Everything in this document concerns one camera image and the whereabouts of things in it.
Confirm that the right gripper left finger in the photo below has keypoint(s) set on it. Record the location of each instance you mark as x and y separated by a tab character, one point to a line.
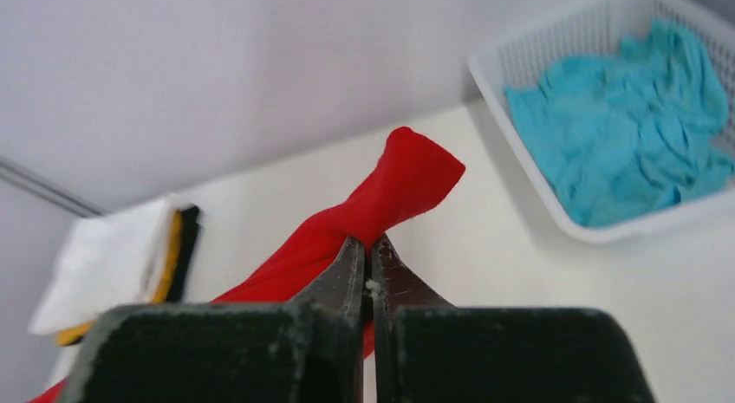
308	349

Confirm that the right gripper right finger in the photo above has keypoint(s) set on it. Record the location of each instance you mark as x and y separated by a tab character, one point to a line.
429	350

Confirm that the red t shirt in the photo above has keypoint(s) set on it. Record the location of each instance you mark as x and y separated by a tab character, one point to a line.
412	176

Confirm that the white folded t shirt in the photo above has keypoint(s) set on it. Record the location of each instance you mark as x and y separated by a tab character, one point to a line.
105	262

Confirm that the yellow folded t shirt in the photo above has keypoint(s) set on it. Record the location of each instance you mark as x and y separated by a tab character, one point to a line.
162	283

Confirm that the blue t shirt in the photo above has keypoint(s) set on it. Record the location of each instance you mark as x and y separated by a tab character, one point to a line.
618	137

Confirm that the white plastic basket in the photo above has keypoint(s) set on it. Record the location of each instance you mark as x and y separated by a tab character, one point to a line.
518	56

